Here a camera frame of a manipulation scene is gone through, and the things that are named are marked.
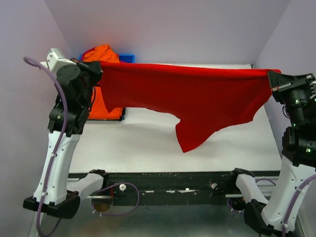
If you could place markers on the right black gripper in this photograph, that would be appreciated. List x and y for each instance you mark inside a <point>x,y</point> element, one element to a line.
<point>281,83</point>

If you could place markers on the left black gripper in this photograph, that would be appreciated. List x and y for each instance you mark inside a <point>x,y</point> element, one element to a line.
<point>94,68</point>

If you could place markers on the red t shirt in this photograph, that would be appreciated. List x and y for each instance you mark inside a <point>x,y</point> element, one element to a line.
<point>205,100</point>

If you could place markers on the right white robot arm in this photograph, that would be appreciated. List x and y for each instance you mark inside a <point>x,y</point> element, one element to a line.
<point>277,215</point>

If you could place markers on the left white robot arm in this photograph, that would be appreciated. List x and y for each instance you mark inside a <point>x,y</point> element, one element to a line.
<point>65,129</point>

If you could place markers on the black tray under stack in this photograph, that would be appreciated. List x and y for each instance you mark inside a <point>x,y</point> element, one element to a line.
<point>123,113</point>

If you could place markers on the crumpled orange t shirt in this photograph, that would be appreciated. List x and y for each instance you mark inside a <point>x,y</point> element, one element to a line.
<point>102,53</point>

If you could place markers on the blue plastic bin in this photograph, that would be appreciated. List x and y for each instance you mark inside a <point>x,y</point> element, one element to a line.
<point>126,58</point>

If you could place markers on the folded orange t shirt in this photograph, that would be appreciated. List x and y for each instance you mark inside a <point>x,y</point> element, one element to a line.
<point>98,109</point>

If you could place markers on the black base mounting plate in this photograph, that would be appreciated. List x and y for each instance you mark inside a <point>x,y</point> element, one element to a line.
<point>169,189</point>

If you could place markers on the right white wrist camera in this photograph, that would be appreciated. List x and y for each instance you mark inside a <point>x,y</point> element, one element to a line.
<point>311,81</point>

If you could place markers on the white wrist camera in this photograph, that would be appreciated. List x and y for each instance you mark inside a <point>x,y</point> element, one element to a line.
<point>55,60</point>
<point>311,81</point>

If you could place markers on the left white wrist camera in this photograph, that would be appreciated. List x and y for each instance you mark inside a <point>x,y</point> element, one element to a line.
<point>55,60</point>

